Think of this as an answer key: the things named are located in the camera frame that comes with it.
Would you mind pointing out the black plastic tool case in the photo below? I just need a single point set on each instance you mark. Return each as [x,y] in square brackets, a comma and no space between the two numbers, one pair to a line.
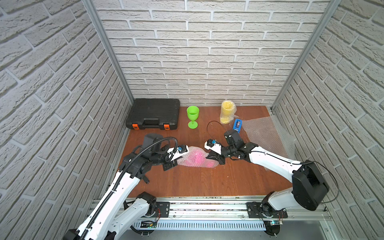
[160,114]

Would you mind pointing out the bubble wrap sheet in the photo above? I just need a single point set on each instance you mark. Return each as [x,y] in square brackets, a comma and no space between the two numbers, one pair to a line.
[228,112]
[276,148]
[191,149]

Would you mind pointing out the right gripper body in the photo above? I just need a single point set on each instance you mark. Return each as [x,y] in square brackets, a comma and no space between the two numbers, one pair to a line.
[228,151]

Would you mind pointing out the aluminium mounting rail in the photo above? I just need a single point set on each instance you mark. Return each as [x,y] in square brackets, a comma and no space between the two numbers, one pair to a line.
[224,214]

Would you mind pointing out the blue tape dispenser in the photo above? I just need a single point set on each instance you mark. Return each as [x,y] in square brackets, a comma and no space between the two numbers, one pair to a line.
[237,125]

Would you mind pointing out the pink plastic wine glass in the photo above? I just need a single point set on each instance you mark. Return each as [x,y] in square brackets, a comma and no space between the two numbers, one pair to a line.
[198,159]

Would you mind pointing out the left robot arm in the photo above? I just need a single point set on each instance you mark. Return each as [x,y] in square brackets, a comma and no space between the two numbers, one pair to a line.
[105,223]

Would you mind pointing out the green plastic wine glass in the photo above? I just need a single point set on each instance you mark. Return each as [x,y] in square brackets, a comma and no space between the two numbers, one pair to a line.
[193,114]

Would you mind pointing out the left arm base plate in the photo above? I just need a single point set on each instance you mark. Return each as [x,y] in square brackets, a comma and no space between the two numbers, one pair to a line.
[160,209]

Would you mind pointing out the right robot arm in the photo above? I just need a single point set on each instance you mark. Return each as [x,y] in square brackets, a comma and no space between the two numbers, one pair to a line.
[309,187]

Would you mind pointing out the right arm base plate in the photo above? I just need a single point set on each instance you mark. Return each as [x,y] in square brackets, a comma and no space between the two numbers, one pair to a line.
[265,211]

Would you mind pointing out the yellow plastic wine glass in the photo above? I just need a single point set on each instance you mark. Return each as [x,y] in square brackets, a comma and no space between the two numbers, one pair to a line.
[227,111]

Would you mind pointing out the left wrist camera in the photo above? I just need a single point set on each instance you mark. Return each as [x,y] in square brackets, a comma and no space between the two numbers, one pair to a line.
[179,151]

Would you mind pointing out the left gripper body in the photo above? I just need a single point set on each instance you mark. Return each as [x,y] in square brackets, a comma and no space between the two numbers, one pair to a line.
[169,160]

